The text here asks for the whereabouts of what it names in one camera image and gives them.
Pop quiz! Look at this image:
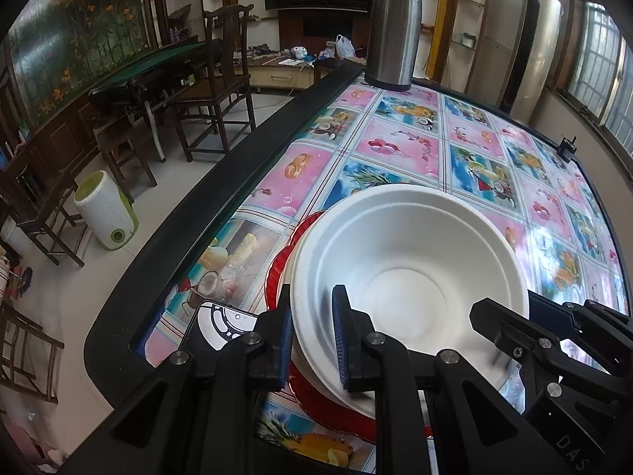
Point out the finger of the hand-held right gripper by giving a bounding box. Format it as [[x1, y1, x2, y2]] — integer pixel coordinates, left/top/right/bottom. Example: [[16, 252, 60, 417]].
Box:
[[470, 298, 562, 397], [529, 292, 633, 382]]

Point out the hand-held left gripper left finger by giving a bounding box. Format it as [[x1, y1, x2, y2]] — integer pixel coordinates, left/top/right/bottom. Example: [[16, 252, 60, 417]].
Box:
[[57, 302, 294, 475]]

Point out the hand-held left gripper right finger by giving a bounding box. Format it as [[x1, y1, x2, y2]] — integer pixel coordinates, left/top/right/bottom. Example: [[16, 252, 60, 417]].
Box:
[[330, 284, 569, 475]]

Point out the red gold-rimmed plate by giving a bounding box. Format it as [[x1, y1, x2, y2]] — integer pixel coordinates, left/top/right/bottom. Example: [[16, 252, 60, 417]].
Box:
[[265, 210, 433, 442]]

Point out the large white bowl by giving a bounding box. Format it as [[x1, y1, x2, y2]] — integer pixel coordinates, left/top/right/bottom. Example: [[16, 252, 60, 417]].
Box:
[[288, 184, 531, 419]]

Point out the black-rimmed table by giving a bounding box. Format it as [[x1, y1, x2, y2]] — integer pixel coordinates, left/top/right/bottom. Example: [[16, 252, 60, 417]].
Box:
[[84, 59, 626, 475]]

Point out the white and green appliance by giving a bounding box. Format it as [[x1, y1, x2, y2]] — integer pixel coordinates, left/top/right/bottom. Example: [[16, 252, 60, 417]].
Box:
[[74, 171, 140, 251]]

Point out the standing air conditioner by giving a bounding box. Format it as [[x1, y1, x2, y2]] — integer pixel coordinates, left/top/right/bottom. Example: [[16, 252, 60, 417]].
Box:
[[499, 0, 565, 120]]

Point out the barred window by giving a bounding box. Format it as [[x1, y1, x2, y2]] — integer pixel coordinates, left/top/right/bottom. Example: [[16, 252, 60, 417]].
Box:
[[554, 0, 633, 179]]

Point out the dark wooden chair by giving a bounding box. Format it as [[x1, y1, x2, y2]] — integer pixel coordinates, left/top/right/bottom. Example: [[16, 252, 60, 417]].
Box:
[[0, 158, 85, 268], [168, 4, 258, 163], [0, 302, 65, 404]]

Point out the beige low cabinet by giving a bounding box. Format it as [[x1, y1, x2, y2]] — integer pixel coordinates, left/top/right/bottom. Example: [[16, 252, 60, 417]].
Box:
[[247, 57, 317, 92]]

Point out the dark wooden stool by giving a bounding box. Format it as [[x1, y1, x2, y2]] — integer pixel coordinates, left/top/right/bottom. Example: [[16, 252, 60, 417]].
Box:
[[94, 119, 159, 189]]

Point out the steel thermos jug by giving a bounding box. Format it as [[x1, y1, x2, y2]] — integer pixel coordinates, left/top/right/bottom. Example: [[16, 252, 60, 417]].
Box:
[[363, 0, 425, 92]]

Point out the yellow wooden pillar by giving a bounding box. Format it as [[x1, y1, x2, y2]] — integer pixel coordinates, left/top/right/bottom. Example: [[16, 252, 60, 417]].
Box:
[[428, 0, 458, 85]]

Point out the green-topped game table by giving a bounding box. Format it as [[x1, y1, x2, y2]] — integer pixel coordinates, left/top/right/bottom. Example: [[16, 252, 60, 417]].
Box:
[[89, 40, 211, 110]]

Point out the flower wall mural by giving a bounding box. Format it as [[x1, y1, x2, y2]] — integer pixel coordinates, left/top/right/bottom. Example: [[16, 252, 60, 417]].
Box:
[[7, 0, 154, 129]]

